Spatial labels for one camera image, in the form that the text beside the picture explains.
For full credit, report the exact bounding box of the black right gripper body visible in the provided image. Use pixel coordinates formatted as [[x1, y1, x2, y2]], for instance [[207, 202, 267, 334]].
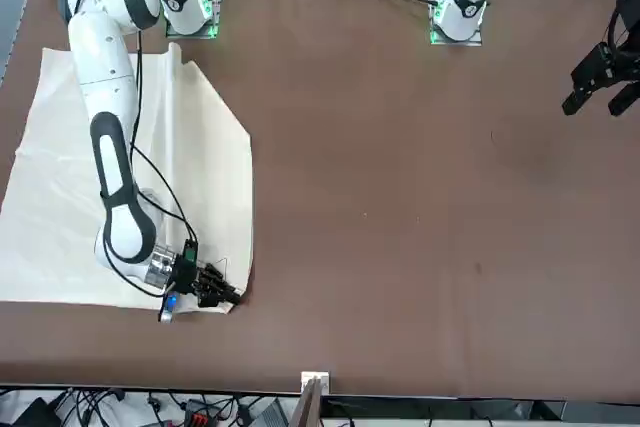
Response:
[[167, 239, 204, 297]]

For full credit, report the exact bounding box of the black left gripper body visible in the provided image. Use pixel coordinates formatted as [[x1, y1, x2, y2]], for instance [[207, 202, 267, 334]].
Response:
[[614, 0, 640, 54]]

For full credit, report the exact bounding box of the cream tablecloth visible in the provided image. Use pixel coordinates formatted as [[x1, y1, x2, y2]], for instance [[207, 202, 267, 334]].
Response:
[[0, 41, 257, 316]]

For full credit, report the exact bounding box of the orange black connector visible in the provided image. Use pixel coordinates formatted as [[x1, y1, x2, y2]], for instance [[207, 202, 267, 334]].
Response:
[[180, 398, 222, 427]]

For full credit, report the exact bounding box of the dark ribbed power adapter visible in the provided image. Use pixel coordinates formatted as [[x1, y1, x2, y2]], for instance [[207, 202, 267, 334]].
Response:
[[249, 396, 292, 427]]

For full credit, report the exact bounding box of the white rail foot bracket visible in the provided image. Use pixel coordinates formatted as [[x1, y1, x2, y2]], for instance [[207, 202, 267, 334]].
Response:
[[300, 370, 332, 395]]

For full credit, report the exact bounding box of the slanted aluminium mast rail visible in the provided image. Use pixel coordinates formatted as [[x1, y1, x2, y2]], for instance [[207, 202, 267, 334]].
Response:
[[291, 375, 324, 427]]

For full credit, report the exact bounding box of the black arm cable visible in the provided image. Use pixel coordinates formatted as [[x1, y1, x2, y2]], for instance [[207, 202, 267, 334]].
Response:
[[72, 0, 199, 298]]

